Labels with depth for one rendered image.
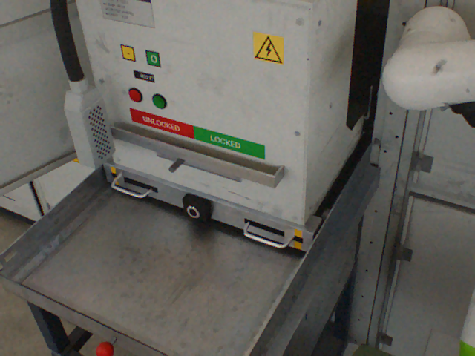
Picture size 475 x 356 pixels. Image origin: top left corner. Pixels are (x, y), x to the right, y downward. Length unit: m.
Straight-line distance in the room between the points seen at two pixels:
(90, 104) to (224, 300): 0.47
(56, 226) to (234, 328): 0.48
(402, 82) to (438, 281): 0.82
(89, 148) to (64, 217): 0.21
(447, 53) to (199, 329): 0.65
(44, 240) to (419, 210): 0.89
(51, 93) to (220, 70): 0.58
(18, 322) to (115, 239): 1.11
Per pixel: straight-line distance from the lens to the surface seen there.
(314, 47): 0.91
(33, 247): 1.28
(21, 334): 2.27
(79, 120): 1.14
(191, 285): 1.14
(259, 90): 0.98
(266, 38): 0.92
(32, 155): 1.50
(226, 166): 1.06
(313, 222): 1.14
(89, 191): 1.36
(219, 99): 1.04
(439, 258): 1.54
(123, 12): 1.08
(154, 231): 1.26
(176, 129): 1.14
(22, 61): 1.39
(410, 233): 1.50
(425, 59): 0.88
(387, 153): 1.38
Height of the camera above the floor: 1.72
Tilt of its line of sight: 39 degrees down
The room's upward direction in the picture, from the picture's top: 4 degrees counter-clockwise
